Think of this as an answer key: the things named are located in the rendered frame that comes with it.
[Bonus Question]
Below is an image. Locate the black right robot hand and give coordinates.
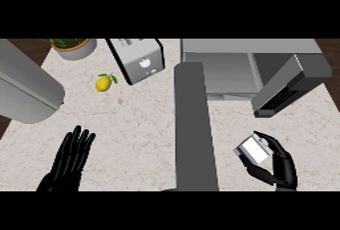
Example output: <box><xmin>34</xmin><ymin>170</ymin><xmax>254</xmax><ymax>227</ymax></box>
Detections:
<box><xmin>239</xmin><ymin>130</ymin><xmax>299</xmax><ymax>191</ymax></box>

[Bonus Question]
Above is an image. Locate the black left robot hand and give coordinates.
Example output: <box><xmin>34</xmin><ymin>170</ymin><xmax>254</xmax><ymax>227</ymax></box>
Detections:
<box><xmin>35</xmin><ymin>125</ymin><xmax>98</xmax><ymax>192</ymax></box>

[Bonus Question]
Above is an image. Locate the white milk carton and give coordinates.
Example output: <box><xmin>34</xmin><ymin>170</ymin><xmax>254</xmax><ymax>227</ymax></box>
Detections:
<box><xmin>232</xmin><ymin>133</ymin><xmax>273</xmax><ymax>165</ymax></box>

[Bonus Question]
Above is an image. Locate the dark grey microwave door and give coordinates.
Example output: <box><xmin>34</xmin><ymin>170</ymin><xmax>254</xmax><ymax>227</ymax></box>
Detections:
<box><xmin>164</xmin><ymin>61</ymin><xmax>220</xmax><ymax>192</ymax></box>

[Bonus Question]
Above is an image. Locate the grey microwave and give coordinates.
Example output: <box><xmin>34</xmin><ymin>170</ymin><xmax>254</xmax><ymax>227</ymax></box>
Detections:
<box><xmin>179</xmin><ymin>39</ymin><xmax>334</xmax><ymax>119</ymax></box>

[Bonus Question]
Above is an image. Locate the large grey rounded appliance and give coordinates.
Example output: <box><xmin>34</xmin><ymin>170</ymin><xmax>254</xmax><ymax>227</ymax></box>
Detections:
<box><xmin>0</xmin><ymin>39</ymin><xmax>67</xmax><ymax>125</ymax></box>

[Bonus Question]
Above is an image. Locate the yellow lemon with leaves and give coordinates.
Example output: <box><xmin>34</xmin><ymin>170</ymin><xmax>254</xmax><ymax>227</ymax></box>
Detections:
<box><xmin>95</xmin><ymin>73</ymin><xmax>120</xmax><ymax>93</ymax></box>

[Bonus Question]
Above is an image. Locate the potted plant in grey pot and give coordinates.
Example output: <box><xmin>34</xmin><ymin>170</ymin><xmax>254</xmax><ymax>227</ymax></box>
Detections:
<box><xmin>44</xmin><ymin>39</ymin><xmax>98</xmax><ymax>61</ymax></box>

